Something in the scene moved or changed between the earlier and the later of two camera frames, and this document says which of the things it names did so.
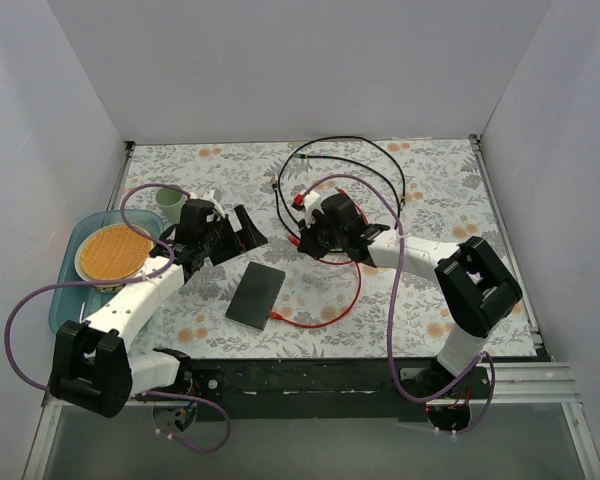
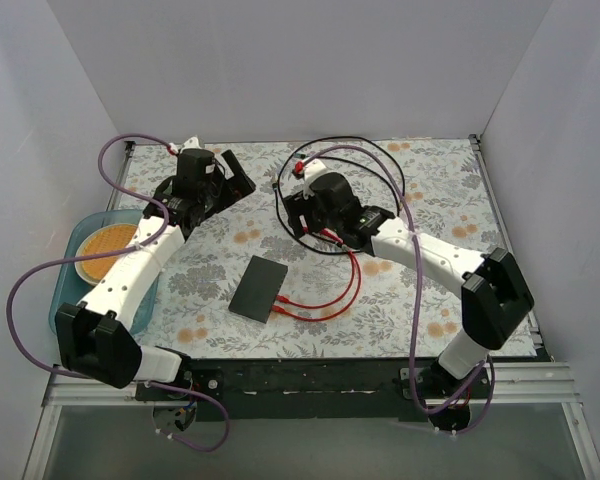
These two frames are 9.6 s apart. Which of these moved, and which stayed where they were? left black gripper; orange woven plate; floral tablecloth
Moved: left black gripper
Stayed: floral tablecloth; orange woven plate
